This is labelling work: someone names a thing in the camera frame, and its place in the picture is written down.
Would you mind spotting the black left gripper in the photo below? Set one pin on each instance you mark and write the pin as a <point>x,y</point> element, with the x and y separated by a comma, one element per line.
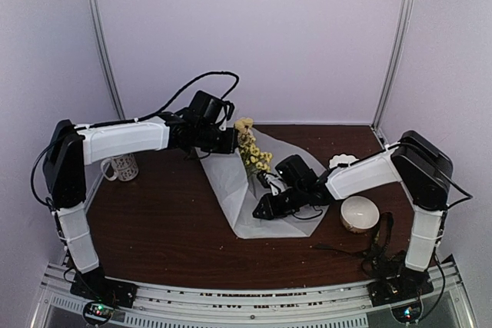
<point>231,144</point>

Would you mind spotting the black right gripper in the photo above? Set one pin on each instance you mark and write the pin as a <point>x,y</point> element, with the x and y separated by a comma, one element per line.
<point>272,210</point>

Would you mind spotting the small yellow flower bunch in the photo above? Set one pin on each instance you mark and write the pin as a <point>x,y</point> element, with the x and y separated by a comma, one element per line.
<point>254,159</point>

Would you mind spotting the large yellow flower bunch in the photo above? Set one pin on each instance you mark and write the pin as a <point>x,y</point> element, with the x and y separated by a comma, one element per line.
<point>244,126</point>

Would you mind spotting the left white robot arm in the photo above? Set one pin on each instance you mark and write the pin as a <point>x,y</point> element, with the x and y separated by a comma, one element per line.
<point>201,125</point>

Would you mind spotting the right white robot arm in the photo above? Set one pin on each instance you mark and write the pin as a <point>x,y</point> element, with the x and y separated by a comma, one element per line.
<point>423,169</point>

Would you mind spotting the white scalloped bowl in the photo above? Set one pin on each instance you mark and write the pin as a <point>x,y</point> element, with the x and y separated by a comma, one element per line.
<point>341,160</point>

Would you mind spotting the plain white round bowl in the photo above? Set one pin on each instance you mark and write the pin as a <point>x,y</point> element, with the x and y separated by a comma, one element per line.
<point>359,214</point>

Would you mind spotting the patterned white mug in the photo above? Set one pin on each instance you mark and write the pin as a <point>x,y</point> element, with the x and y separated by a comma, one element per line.
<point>123,168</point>

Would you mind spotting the aluminium front rail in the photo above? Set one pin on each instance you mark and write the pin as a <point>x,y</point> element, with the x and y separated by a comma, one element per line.
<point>342,305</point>

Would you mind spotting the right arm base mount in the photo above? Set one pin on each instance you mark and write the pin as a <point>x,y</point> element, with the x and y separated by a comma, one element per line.
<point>398,286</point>

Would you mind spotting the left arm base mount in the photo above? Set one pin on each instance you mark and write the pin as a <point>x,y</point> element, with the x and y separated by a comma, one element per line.
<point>104,296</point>

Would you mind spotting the left aluminium corner post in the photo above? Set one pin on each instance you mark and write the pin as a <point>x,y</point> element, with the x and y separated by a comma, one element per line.
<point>104,59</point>

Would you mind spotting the aluminium corner post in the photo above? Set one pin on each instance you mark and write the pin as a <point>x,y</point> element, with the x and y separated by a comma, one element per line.
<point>403,22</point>
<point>104,59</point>

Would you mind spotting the right aluminium corner post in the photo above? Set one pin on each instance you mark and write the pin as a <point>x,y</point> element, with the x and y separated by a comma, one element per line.
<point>403,22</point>

